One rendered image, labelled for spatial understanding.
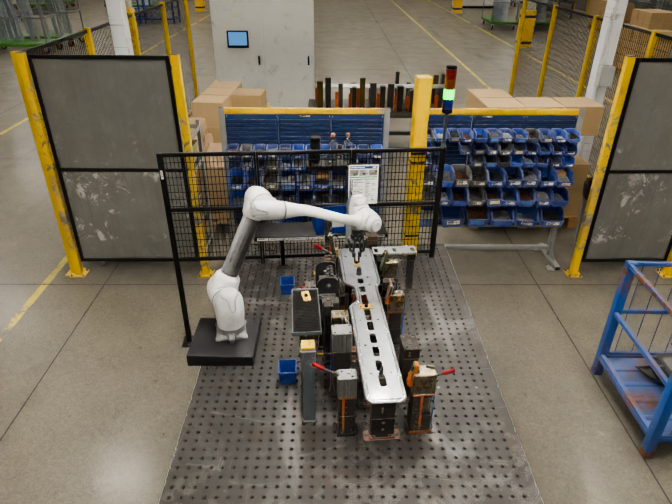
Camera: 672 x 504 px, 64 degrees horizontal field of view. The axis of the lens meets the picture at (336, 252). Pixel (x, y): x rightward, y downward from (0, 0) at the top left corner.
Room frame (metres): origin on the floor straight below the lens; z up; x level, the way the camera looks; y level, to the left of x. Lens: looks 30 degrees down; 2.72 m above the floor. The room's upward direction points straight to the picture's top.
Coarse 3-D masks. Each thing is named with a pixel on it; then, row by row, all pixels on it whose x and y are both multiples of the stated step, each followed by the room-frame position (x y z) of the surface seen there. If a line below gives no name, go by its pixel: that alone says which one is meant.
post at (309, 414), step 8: (304, 352) 1.87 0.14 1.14; (312, 352) 1.87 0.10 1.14; (304, 360) 1.87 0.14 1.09; (312, 360) 1.87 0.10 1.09; (304, 368) 1.87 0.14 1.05; (312, 368) 1.87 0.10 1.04; (304, 376) 1.88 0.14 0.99; (312, 376) 1.88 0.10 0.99; (304, 384) 1.88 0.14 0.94; (312, 384) 1.88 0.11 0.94; (304, 392) 1.88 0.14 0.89; (312, 392) 1.88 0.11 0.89; (304, 400) 1.88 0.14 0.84; (312, 400) 1.88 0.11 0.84; (304, 408) 1.88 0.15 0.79; (312, 408) 1.88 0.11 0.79; (304, 416) 1.88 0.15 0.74; (312, 416) 1.88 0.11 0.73
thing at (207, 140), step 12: (192, 120) 5.86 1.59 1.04; (204, 120) 5.87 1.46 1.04; (192, 132) 5.42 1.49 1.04; (204, 132) 5.77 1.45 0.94; (204, 144) 5.69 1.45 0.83; (216, 144) 5.95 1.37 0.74; (216, 156) 5.54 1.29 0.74; (216, 168) 5.22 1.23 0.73; (216, 180) 5.21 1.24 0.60; (216, 192) 5.21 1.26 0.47; (216, 204) 5.21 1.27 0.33; (216, 216) 5.21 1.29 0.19; (228, 216) 5.23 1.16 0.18; (204, 228) 5.20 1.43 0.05
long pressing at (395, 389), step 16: (368, 256) 2.97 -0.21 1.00; (352, 272) 2.78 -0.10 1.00; (368, 272) 2.78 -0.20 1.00; (368, 288) 2.60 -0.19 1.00; (352, 304) 2.44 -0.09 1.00; (352, 320) 2.29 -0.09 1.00; (368, 320) 2.30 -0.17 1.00; (384, 320) 2.30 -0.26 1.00; (368, 336) 2.16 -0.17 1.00; (384, 336) 2.16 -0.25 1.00; (368, 352) 2.04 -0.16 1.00; (384, 352) 2.04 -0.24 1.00; (368, 368) 1.92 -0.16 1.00; (384, 368) 1.93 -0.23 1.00; (368, 384) 1.82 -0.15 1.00; (400, 384) 1.82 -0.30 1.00; (368, 400) 1.72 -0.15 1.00; (384, 400) 1.72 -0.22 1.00; (400, 400) 1.72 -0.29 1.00
